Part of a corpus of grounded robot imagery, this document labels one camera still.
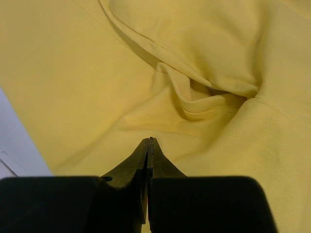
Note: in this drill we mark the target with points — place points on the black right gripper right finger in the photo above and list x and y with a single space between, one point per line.
217 204

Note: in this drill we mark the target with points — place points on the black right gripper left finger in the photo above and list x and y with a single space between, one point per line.
112 203

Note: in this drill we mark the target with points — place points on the yellow trousers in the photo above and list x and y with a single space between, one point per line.
224 86

